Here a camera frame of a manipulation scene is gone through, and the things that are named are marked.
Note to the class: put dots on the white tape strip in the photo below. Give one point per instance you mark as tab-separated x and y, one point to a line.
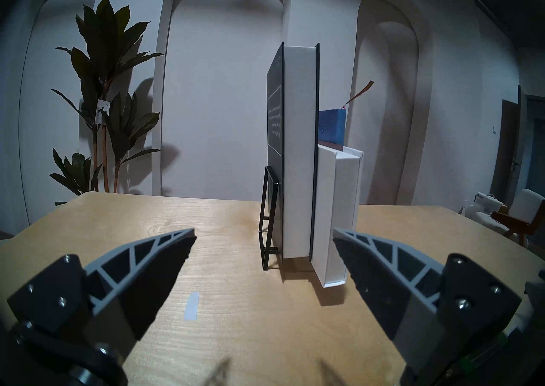
191	306

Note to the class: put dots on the white book brown cover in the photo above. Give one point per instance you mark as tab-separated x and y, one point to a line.
336	219

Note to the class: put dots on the white plant tag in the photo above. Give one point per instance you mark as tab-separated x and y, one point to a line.
102	111

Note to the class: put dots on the thin blue book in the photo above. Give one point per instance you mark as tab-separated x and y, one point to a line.
332	129

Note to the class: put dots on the thick black hardcover book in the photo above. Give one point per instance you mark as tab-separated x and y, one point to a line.
298	155

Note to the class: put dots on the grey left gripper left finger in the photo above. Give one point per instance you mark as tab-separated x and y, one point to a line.
127	278

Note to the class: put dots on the tall green potted plant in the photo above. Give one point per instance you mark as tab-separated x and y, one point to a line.
106	40

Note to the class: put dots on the white wooden armchair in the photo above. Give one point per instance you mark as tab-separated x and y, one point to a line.
526	206

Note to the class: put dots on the dark door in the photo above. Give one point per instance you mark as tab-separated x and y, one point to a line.
509	146

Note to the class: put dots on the white bag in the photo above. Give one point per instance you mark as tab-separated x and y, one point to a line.
485	202

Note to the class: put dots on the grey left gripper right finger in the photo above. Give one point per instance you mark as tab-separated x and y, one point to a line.
408	287

